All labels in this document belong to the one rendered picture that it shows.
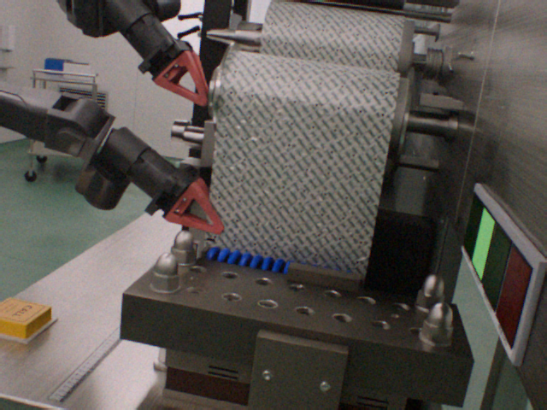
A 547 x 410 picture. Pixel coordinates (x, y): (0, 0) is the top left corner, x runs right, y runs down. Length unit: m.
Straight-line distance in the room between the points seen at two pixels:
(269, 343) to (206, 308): 0.08
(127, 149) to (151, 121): 5.99
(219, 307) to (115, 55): 6.36
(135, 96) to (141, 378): 6.19
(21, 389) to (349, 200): 0.48
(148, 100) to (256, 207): 6.03
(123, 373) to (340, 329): 0.29
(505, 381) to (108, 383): 0.64
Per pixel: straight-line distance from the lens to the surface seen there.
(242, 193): 0.85
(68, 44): 7.23
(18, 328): 0.89
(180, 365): 0.74
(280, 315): 0.70
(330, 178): 0.82
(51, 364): 0.84
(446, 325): 0.70
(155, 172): 0.85
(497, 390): 1.10
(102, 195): 0.92
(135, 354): 0.86
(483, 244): 0.54
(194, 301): 0.71
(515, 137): 0.52
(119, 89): 6.97
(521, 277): 0.41
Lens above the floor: 1.32
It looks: 14 degrees down
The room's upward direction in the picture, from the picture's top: 8 degrees clockwise
